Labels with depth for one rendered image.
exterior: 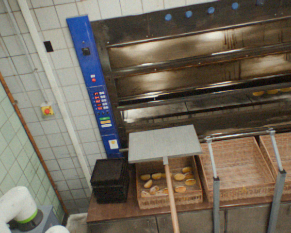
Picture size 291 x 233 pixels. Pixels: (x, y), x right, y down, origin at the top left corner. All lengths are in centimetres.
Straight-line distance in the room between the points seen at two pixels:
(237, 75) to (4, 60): 187
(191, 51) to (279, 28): 66
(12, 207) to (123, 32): 136
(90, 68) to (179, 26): 76
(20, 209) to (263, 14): 205
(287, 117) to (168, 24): 140
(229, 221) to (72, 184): 161
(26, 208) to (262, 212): 187
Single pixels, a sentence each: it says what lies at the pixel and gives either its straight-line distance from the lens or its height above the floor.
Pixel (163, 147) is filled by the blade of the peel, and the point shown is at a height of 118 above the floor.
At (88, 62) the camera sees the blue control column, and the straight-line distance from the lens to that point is 207.
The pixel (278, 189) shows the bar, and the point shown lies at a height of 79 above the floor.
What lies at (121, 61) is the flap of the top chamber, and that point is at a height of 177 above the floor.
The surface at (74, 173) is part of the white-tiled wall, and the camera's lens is 281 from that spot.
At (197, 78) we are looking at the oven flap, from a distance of 218.
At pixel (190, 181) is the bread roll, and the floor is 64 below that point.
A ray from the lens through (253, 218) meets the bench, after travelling 260.
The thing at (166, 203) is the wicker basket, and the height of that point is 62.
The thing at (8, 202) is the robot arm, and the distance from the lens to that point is 161.
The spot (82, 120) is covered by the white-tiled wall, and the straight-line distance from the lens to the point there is 237.
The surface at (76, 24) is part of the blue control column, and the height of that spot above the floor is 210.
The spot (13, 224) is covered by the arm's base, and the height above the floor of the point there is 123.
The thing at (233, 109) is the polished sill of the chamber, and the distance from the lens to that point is 242.
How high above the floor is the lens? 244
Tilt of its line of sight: 32 degrees down
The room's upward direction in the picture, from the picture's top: 10 degrees counter-clockwise
